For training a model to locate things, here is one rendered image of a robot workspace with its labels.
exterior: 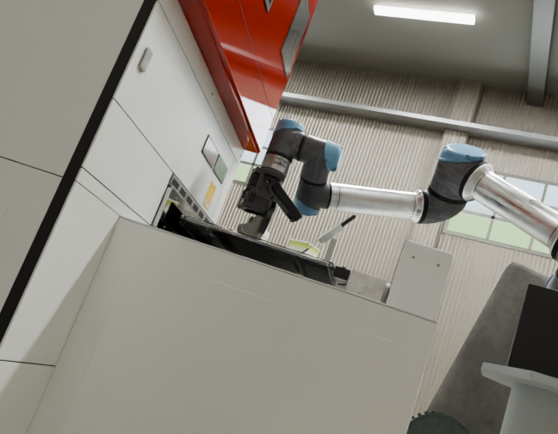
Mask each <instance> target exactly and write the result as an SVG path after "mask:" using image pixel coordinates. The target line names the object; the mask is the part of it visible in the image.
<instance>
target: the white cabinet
mask: <svg viewBox="0 0 558 434"><path fill-rule="evenodd" d="M436 329H437V323H434V322H431V321H429V320H426V319H421V318H419V317H416V316H413V315H411V314H408V313H403V312H401V311H398V310H395V309H392V308H390V307H385V306H383V305H380V304H377V303H374V302H372V301H367V300H365V299H362V298H359V297H356V296H354V295H351V294H346V293H344V292H341V291H338V290H336V289H333V288H328V287H326V286H323V285H320V284H318V283H315V282H310V281H308V280H305V279H302V278H299V277H297V276H292V275H290V274H287V273H284V272H281V271H279V270H274V269H272V268H269V267H266V266H263V265H261V264H258V263H253V262H251V261H248V260H245V259H243V258H240V257H235V256H233V255H230V254H227V253H225V252H222V251H217V250H215V249H212V248H209V247H206V246H204V245H199V244H197V243H194V242H191V241H188V240H186V239H181V238H179V237H176V236H173V235H170V234H168V233H165V232H160V231H158V230H155V229H152V228H150V227H147V226H142V225H140V224H137V223H134V222H132V221H129V220H124V219H122V218H119V219H118V222H117V224H116V226H115V229H114V231H113V234H112V236H111V238H110V241H109V242H108V246H107V248H106V250H105V252H104V254H103V256H102V260H101V262H100V264H99V266H98V268H97V270H96V273H95V275H94V278H93V280H92V282H91V285H90V287H89V290H88V292H87V294H86V296H85V298H84V302H83V304H82V306H81V308H80V310H79V312H78V315H77V317H76V320H75V322H74V324H73V327H72V329H71V331H70V334H69V336H68V338H67V340H66V342H65V346H64V348H63V350H62V352H61V354H60V356H59V360H58V361H57V364H56V366H55V368H54V371H53V373H52V376H51V378H50V380H49V382H48V384H47V386H46V390H45V392H44V394H43V396H42V398H41V400H40V404H39V405H38V408H37V410H36V412H35V415H34V417H33V420H32V422H31V424H30V426H29V428H28V432H27V434H406V433H407V430H408V426H409V424H410V420H411V417H412V412H413V409H414V406H415V403H416V399H417V397H418V394H419V389H420V385H421V382H422V379H423V376H424V370H425V365H426V362H427V359H428V356H429V353H430V349H431V345H432V341H433V338H434V335H435V332H436Z"/></svg>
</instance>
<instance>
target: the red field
mask: <svg viewBox="0 0 558 434"><path fill-rule="evenodd" d="M203 151H204V153H205V154H206V156H207V158H208V160H209V161H210V163H211V165H212V166H214V162H215V159H216V158H217V155H218V152H217V150H216V148H215V146H214V144H213V142H212V140H211V139H210V138H209V137H208V141H207V144H206V145H205V147H204V150H203Z"/></svg>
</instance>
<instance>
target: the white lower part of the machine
mask: <svg viewBox="0 0 558 434"><path fill-rule="evenodd" d="M119 218H120V215H118V214H117V213H116V212H115V211H113V210H112V209H111V208H109V207H108V206H107V205H105V204H104V203H103V202H102V201H100V200H99V199H98V198H96V197H95V196H94V195H92V194H91V193H90V192H89V191H88V190H87V189H85V188H84V187H83V186H81V185H80V184H79V183H77V182H75V181H74V180H71V179H69V178H66V177H59V176H56V175H54V174H50V173H47V172H44V171H42V170H37V169H35V168H32V167H29V166H26V165H24V164H19V163H17V162H14V161H10V160H8V159H5V158H0V434H27V432H28V428H29V426H30V424H31V422H32V420H33V417H34V415H35V412H36V410H37V408H38V405H39V404H40V400H41V398H42V396H43V394H44V392H45V390H46V388H47V384H48V382H49V380H50V378H51V376H52V373H53V371H54V368H55V366H56V364H57V361H58V360H59V356H60V354H61V352H62V350H63V348H64V346H65V342H66V340H67V338H68V336H69V334H70V331H71V329H72V327H73V324H74V322H75V320H76V317H77V316H78V312H79V310H80V308H81V306H82V304H83V302H84V298H85V296H86V294H87V292H88V290H89V287H90V285H91V282H92V280H93V278H94V275H95V273H96V270H97V268H98V266H99V264H100V262H101V260H102V256H103V254H104V252H105V250H106V248H107V246H108V243H109V241H110V238H111V236H112V234H113V231H114V229H115V226H116V224H117V222H118V219H119Z"/></svg>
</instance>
